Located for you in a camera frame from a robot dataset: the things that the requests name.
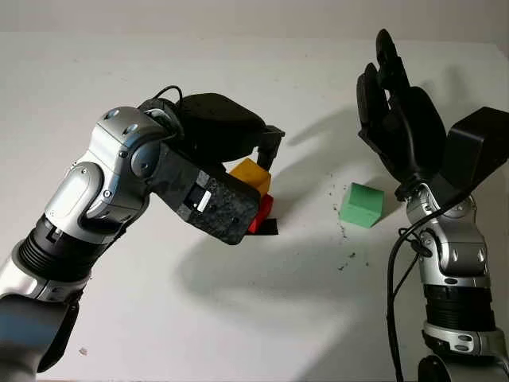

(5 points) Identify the yellow block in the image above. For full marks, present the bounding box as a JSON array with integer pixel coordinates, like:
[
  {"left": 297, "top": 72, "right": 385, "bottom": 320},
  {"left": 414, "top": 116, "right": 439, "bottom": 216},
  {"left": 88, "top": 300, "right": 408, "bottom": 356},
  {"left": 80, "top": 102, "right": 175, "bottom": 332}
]
[{"left": 229, "top": 157, "right": 272, "bottom": 198}]

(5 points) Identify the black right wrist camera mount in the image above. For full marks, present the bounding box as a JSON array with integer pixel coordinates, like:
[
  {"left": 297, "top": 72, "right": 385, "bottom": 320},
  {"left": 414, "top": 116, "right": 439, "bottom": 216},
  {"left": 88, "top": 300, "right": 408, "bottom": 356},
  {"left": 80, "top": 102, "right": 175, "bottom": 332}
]
[{"left": 436, "top": 106, "right": 509, "bottom": 206}]

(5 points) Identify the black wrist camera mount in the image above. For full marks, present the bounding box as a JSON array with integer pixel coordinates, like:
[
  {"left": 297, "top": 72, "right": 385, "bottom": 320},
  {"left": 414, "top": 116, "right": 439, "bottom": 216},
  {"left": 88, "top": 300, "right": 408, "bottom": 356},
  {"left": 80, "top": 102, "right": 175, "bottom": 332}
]
[
  {"left": 436, "top": 106, "right": 509, "bottom": 206},
  {"left": 152, "top": 139, "right": 262, "bottom": 246}
]

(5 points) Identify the black tape strip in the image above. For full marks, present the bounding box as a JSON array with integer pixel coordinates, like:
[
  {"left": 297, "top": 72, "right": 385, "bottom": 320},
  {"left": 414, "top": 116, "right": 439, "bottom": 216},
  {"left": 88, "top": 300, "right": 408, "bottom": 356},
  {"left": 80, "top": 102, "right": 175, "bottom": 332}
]
[{"left": 258, "top": 217, "right": 279, "bottom": 236}]

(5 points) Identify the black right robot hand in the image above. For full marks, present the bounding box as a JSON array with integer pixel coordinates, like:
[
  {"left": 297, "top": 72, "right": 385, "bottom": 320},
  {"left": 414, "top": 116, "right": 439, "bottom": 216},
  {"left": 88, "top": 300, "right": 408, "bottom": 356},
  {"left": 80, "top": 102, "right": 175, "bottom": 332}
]
[{"left": 356, "top": 28, "right": 448, "bottom": 187}]

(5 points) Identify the green block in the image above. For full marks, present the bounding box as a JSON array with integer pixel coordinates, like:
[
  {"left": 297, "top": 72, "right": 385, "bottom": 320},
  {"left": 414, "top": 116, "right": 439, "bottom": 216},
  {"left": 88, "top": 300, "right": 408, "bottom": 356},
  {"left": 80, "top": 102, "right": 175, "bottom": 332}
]
[{"left": 337, "top": 182, "right": 385, "bottom": 229}]

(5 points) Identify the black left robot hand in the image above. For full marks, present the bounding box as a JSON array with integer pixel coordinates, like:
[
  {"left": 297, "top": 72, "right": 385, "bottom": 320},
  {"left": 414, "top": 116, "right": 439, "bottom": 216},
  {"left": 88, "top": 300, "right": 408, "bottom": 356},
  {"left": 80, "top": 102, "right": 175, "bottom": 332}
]
[{"left": 176, "top": 92, "right": 286, "bottom": 170}]

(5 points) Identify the red block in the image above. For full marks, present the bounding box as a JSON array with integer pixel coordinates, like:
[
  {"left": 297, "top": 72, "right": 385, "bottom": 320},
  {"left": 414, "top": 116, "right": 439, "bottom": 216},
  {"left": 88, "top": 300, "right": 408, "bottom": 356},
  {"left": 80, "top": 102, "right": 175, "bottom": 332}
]
[{"left": 246, "top": 193, "right": 274, "bottom": 235}]

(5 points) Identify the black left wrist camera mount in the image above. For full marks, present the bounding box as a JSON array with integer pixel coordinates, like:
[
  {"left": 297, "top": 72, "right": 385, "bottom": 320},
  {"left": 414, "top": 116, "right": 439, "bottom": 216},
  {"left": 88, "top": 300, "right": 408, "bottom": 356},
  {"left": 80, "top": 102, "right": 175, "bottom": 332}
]
[{"left": 152, "top": 139, "right": 262, "bottom": 246}]

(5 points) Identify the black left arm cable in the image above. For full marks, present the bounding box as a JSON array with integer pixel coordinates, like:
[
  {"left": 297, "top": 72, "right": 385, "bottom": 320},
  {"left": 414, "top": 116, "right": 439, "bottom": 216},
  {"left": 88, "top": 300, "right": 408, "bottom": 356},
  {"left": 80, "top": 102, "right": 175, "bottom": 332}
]
[{"left": 153, "top": 84, "right": 185, "bottom": 120}]

